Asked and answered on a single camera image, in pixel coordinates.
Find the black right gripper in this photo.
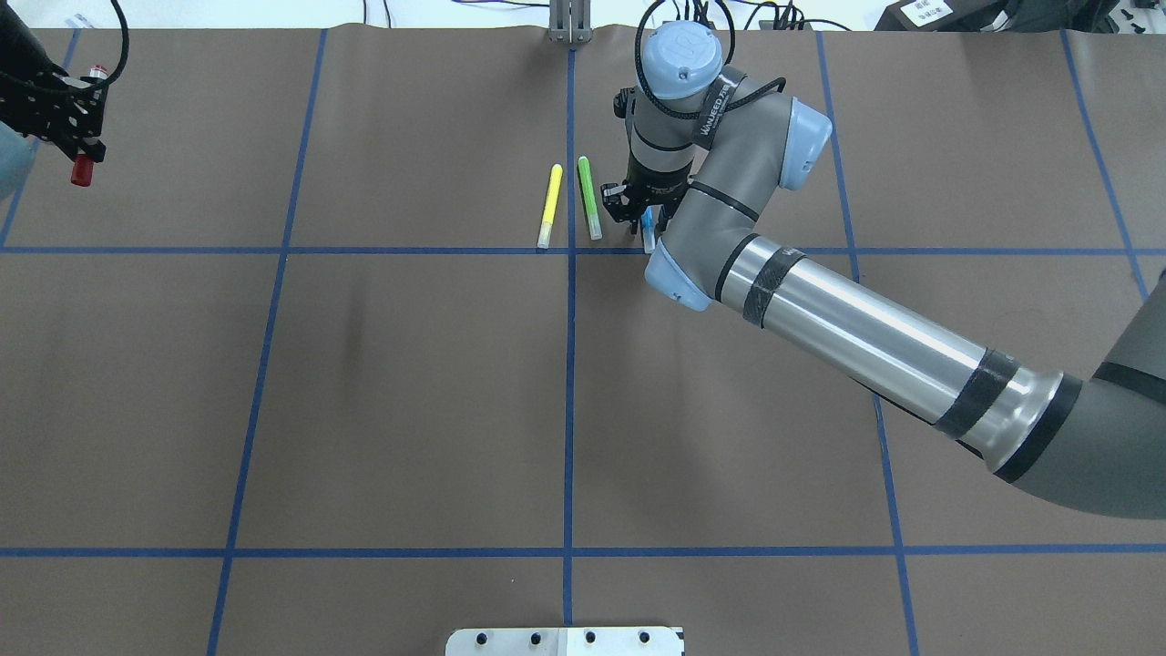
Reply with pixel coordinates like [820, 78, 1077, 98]
[600, 175, 690, 235]

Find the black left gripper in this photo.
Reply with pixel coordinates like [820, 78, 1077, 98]
[1, 69, 106, 165]

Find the blue marker pen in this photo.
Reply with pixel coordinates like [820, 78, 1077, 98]
[639, 207, 656, 254]

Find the red marker pen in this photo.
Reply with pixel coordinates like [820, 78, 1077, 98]
[70, 89, 106, 188]

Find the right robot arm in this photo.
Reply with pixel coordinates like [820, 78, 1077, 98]
[600, 20, 1165, 520]

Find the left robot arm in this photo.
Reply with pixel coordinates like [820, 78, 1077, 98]
[1, 3, 126, 200]

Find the green marker pen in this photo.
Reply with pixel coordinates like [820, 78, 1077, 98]
[578, 155, 603, 241]

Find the yellow marker pen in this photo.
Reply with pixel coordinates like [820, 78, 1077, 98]
[536, 163, 566, 251]

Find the brown paper table mat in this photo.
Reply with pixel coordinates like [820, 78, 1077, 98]
[3, 24, 1163, 655]

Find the aluminium frame post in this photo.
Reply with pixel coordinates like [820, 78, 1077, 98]
[547, 0, 593, 45]

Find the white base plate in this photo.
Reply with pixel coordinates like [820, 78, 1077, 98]
[445, 626, 686, 655]

